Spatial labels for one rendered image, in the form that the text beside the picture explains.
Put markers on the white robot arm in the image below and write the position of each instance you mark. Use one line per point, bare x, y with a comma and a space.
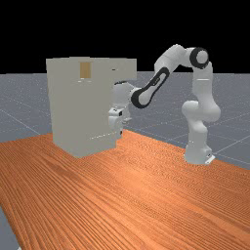
199, 97

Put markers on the pale cabinet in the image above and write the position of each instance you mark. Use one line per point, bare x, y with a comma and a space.
78, 114

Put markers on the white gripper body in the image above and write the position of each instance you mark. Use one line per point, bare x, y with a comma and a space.
114, 123

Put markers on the pale cabinet drawer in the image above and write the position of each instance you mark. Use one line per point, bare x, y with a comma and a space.
125, 69

